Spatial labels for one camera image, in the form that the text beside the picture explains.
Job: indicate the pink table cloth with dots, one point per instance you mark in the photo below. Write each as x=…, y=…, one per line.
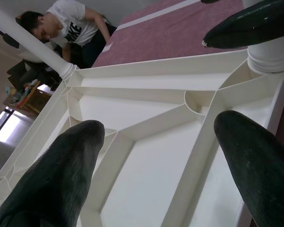
x=175, y=35

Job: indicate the white plastic table top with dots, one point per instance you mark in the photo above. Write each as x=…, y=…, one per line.
x=156, y=142

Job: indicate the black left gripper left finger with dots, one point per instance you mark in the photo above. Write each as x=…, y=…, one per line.
x=56, y=177

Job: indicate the seated person in white shirt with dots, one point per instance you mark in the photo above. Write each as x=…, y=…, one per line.
x=73, y=26

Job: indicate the white plastic table leg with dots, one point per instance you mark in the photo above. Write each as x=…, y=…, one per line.
x=269, y=56
x=33, y=40

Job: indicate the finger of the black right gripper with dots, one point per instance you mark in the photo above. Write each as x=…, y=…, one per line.
x=209, y=1
x=251, y=26

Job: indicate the long white tape strip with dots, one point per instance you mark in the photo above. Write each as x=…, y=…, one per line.
x=156, y=14

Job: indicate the wooden coffee table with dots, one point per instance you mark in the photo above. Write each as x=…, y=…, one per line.
x=30, y=97

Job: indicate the small white tape piece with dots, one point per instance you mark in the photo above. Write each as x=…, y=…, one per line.
x=107, y=46

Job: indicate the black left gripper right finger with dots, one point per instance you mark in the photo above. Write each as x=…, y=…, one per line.
x=258, y=165

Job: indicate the dark green armchair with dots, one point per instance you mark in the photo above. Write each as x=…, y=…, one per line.
x=30, y=71

